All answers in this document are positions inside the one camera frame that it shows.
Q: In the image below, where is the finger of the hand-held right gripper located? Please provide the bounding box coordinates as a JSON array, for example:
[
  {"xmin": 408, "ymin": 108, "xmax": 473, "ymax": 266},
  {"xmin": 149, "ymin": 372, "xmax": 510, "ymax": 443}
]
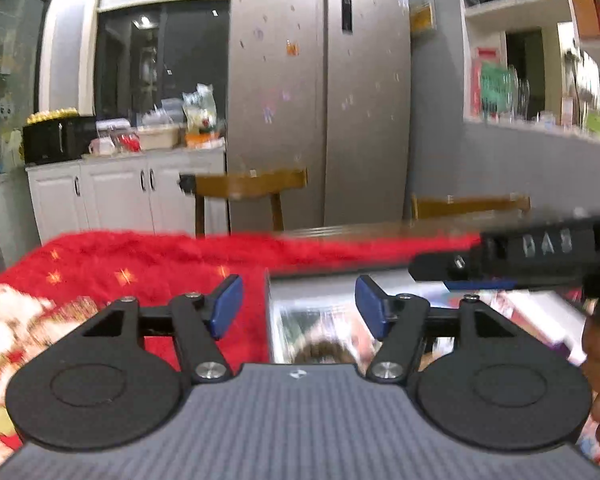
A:
[{"xmin": 408, "ymin": 246, "xmax": 520, "ymax": 292}]

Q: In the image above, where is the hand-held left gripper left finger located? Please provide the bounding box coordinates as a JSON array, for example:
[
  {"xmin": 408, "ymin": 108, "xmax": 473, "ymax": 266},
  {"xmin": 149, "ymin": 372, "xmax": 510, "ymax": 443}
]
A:
[{"xmin": 80, "ymin": 275, "xmax": 244, "ymax": 384}]

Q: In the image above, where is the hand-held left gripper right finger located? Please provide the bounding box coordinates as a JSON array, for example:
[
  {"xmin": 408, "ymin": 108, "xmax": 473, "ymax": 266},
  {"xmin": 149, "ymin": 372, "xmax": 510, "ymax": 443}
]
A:
[{"xmin": 355, "ymin": 275, "xmax": 516, "ymax": 386}]

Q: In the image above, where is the black storage box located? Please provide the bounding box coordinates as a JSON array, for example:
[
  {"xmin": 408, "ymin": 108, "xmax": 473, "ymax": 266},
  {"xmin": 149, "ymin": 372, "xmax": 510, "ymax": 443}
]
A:
[{"xmin": 265, "ymin": 270, "xmax": 600, "ymax": 466}]

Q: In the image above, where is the wooden chair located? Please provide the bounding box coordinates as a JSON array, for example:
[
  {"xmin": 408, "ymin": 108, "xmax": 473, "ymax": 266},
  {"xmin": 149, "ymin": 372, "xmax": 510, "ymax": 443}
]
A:
[
  {"xmin": 411, "ymin": 192, "xmax": 532, "ymax": 221},
  {"xmin": 179, "ymin": 167, "xmax": 309, "ymax": 238}
]

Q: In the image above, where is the red printed blanket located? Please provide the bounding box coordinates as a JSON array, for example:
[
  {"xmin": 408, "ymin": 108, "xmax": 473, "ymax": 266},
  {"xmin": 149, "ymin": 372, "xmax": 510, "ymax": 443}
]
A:
[{"xmin": 0, "ymin": 230, "xmax": 481, "ymax": 466}]

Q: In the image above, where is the white kitchen cabinet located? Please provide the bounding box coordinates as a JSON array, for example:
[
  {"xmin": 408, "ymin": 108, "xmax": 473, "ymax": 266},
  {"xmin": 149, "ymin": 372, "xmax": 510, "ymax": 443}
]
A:
[{"xmin": 25, "ymin": 149, "xmax": 228, "ymax": 246}]

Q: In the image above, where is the beige tray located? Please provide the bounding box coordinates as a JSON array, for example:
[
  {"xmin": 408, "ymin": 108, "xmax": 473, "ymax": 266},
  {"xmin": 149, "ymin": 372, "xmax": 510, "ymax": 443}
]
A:
[{"xmin": 137, "ymin": 125, "xmax": 183, "ymax": 151}]

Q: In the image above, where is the red lidded jar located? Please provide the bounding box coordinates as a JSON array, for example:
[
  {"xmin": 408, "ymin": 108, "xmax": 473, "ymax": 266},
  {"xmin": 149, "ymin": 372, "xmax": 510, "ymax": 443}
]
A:
[{"xmin": 112, "ymin": 131, "xmax": 142, "ymax": 153}]

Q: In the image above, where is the snack bag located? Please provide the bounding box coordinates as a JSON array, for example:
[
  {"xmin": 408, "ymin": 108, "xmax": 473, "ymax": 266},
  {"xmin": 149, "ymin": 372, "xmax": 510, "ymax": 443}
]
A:
[{"xmin": 181, "ymin": 84, "xmax": 220, "ymax": 150}]

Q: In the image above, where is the silver refrigerator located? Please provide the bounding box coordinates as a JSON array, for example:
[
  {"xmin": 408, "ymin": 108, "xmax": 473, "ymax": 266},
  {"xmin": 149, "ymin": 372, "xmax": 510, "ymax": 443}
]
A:
[{"xmin": 228, "ymin": 0, "xmax": 412, "ymax": 233}]

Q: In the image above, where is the black microwave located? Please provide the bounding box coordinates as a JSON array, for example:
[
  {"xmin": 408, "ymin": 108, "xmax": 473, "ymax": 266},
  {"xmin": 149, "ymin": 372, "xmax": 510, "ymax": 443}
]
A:
[{"xmin": 22, "ymin": 116, "xmax": 97, "ymax": 166}]

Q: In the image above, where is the row of gold wrapped sweets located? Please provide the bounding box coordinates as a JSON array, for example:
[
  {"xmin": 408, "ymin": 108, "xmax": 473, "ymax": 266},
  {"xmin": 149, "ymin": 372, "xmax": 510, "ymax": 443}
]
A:
[{"xmin": 26, "ymin": 107, "xmax": 78, "ymax": 125}]

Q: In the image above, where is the glass display cabinet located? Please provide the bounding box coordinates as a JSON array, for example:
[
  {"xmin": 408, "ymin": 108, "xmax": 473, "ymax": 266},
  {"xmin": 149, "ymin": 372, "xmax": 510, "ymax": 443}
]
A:
[{"xmin": 0, "ymin": 0, "xmax": 55, "ymax": 281}]

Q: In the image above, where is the yellow wall note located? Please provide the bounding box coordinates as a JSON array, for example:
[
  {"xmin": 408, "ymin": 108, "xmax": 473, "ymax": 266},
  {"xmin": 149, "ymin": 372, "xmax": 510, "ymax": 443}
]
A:
[{"xmin": 410, "ymin": 4, "xmax": 438, "ymax": 36}]

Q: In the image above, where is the white wall shelf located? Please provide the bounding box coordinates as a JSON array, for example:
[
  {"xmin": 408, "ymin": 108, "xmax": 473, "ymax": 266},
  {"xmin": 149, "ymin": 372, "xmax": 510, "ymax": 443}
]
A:
[{"xmin": 455, "ymin": 0, "xmax": 600, "ymax": 148}]

